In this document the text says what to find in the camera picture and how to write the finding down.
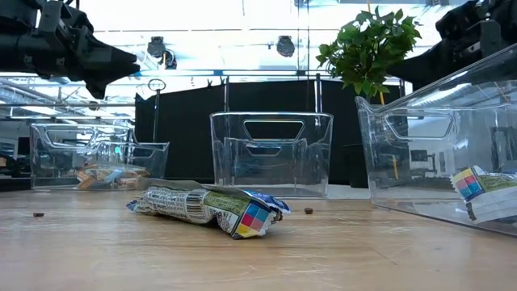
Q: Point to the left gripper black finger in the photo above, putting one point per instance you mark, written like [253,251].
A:
[109,56]
[103,78]

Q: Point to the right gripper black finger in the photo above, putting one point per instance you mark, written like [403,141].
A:
[428,60]

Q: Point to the blue silver granola bar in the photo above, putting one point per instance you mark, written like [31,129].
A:
[115,174]

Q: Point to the orange granola bar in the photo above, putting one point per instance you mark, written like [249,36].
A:
[91,178]

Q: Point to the blue green granola bar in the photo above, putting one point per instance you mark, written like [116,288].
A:
[488,194]

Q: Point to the black round ceiling fixture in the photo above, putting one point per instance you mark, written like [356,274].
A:
[156,46]
[285,45]

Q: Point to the green leafy plant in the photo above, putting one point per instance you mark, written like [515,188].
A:
[367,44]

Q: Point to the black partition panel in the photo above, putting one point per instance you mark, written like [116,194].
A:
[186,133]

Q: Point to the clear plastic bin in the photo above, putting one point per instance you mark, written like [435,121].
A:
[44,169]
[226,169]
[424,169]

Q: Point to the small brown crumb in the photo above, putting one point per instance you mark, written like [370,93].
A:
[38,214]
[308,210]

